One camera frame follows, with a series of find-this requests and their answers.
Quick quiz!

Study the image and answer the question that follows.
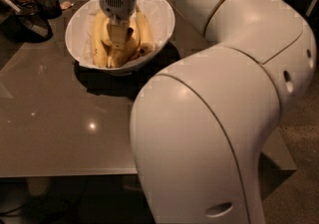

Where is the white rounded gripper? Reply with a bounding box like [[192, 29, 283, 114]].
[[99, 0, 137, 49]]

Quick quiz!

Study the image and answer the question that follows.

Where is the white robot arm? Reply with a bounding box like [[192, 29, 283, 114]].
[[101, 0, 317, 224]]

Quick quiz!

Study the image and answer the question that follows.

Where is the white bowl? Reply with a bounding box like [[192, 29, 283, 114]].
[[65, 0, 175, 76]]

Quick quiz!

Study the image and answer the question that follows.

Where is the middle curved yellow banana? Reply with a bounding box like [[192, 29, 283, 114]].
[[107, 19, 140, 68]]

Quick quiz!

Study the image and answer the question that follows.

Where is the left yellow banana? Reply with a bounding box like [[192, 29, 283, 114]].
[[91, 10, 108, 68]]

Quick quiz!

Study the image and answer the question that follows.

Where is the right long yellow banana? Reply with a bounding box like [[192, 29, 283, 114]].
[[136, 7, 156, 56]]

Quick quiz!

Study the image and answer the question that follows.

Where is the black mesh cup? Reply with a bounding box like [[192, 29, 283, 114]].
[[36, 0, 62, 19]]

